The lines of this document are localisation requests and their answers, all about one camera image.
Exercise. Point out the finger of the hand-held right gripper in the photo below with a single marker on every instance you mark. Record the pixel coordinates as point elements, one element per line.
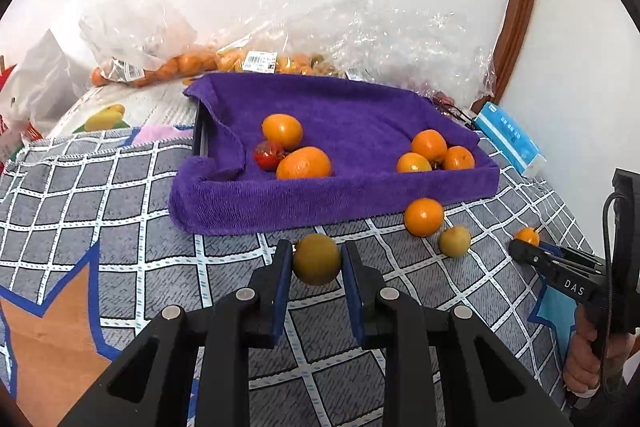
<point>575,259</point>
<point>530,257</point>

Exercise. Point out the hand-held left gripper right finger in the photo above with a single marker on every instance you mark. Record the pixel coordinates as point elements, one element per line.
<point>352,297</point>

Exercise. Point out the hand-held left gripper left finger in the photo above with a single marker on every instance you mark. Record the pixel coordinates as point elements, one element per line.
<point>282,297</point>

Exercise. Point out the small orange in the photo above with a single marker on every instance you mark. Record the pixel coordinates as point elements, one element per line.
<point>527,236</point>

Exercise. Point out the yellow-green round fruit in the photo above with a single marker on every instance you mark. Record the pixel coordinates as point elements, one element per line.
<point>316,259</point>

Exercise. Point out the large orange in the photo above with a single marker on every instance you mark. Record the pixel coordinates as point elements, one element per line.
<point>304,163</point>

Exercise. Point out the small red fruit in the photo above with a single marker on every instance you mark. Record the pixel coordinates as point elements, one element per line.
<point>268,154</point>

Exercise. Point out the person's right forearm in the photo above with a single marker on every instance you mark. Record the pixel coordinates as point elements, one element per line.
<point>607,407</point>

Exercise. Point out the cluster of small red fruits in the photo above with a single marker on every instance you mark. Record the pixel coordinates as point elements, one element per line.
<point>444,99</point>

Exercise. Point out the bag of small yellow fruits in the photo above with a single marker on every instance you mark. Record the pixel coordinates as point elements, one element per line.
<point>327,67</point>

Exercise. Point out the person's right hand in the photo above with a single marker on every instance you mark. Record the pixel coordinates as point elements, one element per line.
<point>580,367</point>

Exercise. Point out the small yellow fruit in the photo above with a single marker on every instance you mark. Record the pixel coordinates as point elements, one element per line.
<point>454,241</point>

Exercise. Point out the blue tissue box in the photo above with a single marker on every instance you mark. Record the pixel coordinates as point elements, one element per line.
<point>510,137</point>

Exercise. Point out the grey checked blanket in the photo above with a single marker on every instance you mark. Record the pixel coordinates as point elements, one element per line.
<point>150,267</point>

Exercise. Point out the purple towel-lined tray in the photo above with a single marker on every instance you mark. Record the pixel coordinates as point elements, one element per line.
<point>350,117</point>

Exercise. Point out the fruit-printed paper sheet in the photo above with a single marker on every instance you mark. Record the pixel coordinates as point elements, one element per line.
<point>150,107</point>

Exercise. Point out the clear bag of oranges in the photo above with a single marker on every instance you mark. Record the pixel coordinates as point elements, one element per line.
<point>290,63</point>
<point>140,37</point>

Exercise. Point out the large crumpled clear plastic bag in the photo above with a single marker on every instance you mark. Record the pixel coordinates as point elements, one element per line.
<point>400,37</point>

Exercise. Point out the red snack package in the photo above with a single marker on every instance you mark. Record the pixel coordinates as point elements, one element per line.
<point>31,134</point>

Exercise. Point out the white plastic bag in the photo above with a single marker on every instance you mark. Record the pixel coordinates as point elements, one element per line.
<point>40,82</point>

